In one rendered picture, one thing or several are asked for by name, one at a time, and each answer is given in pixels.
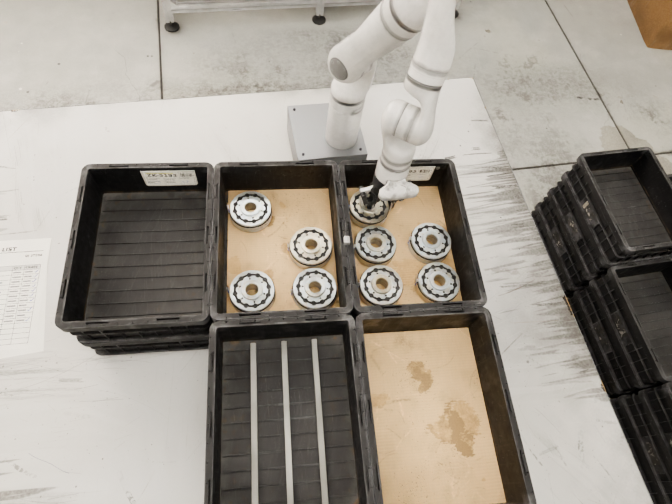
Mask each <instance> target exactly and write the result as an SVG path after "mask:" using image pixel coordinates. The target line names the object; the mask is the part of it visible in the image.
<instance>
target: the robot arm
mask: <svg viewBox="0 0 672 504"><path fill-rule="evenodd" d="M460 1H461V0H383V1H382V2H381V3H380V4H379V5H378V6H377V7H376V8H375V9H374V11H373V12H372V13H371V14H370V15H369V16H368V17H367V19H366V20H365V21H364V22H363V23H362V25H361V26H360V27H359V28H358V29H357V30H356V31H355V32H353V33H352V34H350V35H349V36H347V37H346V38H345V39H343V40H342V41H341V42H339V43H338V44H337V45H335V46H334V47H333V48H332V49H331V51H330V53H329V55H328V69H329V72H330V74H331V75H332V77H333V78H334V79H333V81H332V84H331V91H330V100H329V108H328V116H327V125H326V134H325V138H326V141H327V143H328V144H329V145H330V146H332V147H333V148H336V149H340V150H345V149H349V148H351V147H353V146H354V145H355V143H356V141H357V136H358V132H359V127H360V122H361V117H362V113H363V108H364V103H365V98H366V94H367V92H368V91H369V89H370V87H371V85H372V82H373V78H374V74H375V71H376V67H377V62H378V59H379V58H381V57H383V56H384V55H386V54H388V53H390V52H391V51H393V50H395V49H396V48H398V47H400V46H401V45H403V44H404V43H406V42H407V41H409V40H410V39H412V38H413V37H414V36H416V35H417V34H418V33H419V32H421V31H422V32H421V35H420V39H419V42H418V45H417V48H416V51H415V53H414V56H413V59H412V61H411V64H410V67H409V70H408V72H407V75H406V78H405V81H404V88H405V90H406V91H407V92H408V93H409V94H410V95H412V96H413V97H414V98H415V99H417V100H418V101H419V103H420V105H421V108H420V107H418V106H415V105H413V104H411V103H409V102H406V101H404V100H401V99H395V100H392V101H391V102H389V103H388V104H387V105H386V107H385V108H384V111H383V113H382V118H381V131H382V138H383V148H382V151H381V155H380V157H379V159H378V162H377V165H376V169H375V172H374V176H373V182H372V183H371V184H370V186H369V187H365V188H364V187H363V186H359V191H360V195H361V198H362V201H363V204H364V206H367V209H373V208H374V207H375V204H376V203H377V202H379V201H380V200H382V201H388V204H389V211H391V209H392V208H393V207H394V205H395V203H396V201H398V200H399V201H403V200H404V199H409V198H414V197H416V196H417V194H418V192H419V188H418V186H416V185H415V184H412V182H411V180H408V181H406V178H407V176H408V173H409V170H410V165H411V162H412V159H413V157H414V154H415V151H416V146H420V145H423V144H424V143H426V142H427V141H428V140H429V139H430V137H431V135H432V133H433V129H434V124H435V115H436V107H437V101H438V97H439V94H440V91H441V88H442V86H443V84H444V81H445V79H446V77H447V74H448V72H449V70H450V67H451V65H452V62H453V58H454V54H455V44H456V40H455V8H456V4H457V3H458V2H460ZM370 191H371V194H370V196H369V197H368V194H369V192H370Z"/></svg>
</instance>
